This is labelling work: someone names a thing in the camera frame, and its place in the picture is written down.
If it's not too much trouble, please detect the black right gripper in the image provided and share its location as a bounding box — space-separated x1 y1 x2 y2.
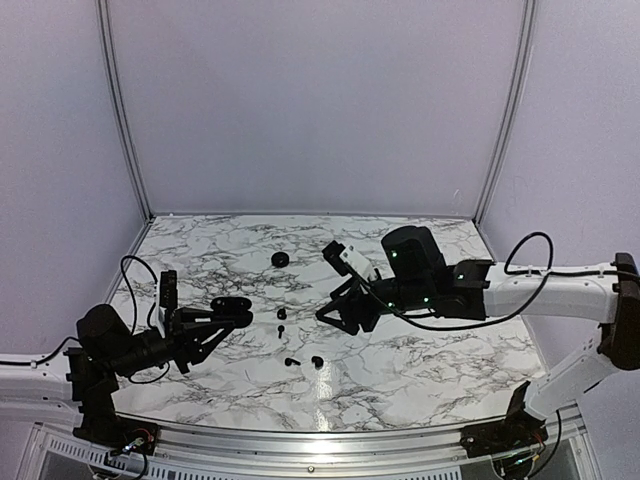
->
316 274 433 335

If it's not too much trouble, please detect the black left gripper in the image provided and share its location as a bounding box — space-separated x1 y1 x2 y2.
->
109 307 234 378

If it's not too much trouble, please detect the black ear hook earbud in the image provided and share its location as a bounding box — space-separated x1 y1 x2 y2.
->
311 356 324 369

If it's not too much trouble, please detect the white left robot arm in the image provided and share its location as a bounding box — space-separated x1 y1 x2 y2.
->
1 304 253 445

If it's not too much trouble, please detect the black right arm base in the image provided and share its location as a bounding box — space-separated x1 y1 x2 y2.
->
460 381 548 458

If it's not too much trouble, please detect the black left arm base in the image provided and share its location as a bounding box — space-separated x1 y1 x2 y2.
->
72 395 160 456

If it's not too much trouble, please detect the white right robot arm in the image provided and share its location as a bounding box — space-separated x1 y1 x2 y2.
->
316 226 639 448

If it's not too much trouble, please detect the black round puck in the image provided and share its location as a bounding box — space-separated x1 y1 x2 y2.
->
271 252 290 268

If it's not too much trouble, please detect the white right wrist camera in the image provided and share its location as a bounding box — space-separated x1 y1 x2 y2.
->
322 241 380 281

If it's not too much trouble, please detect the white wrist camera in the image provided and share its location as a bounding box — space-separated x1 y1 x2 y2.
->
151 270 178 338
322 241 380 281

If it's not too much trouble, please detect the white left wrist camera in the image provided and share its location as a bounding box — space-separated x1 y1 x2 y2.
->
151 270 178 338

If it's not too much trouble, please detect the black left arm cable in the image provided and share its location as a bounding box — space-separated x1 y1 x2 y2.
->
119 255 166 384

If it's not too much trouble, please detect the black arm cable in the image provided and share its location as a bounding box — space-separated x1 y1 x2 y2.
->
119 255 166 384
384 231 640 330

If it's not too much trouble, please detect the aluminium front rail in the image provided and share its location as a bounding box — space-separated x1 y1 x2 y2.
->
29 412 586 480

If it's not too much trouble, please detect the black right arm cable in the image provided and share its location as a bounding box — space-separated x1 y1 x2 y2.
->
384 231 640 330

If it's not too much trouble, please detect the left aluminium corner post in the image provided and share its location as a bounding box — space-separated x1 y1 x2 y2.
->
95 0 154 223

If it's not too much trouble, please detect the aluminium corner post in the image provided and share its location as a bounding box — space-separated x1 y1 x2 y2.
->
473 0 539 229
95 0 154 223

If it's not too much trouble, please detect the right aluminium corner post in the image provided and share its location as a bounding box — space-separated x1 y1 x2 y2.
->
473 0 539 229

